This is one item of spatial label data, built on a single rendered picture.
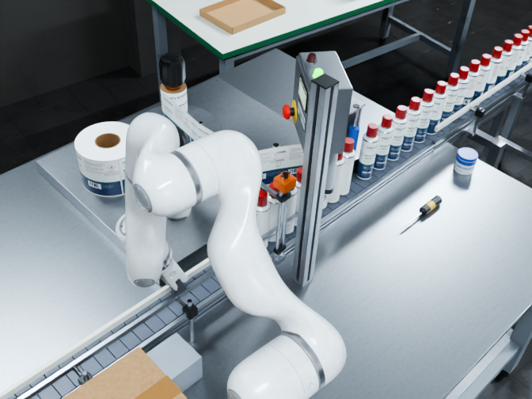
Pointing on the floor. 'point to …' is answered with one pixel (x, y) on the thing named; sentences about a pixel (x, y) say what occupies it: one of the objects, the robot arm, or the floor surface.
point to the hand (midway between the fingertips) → (176, 285)
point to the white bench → (294, 28)
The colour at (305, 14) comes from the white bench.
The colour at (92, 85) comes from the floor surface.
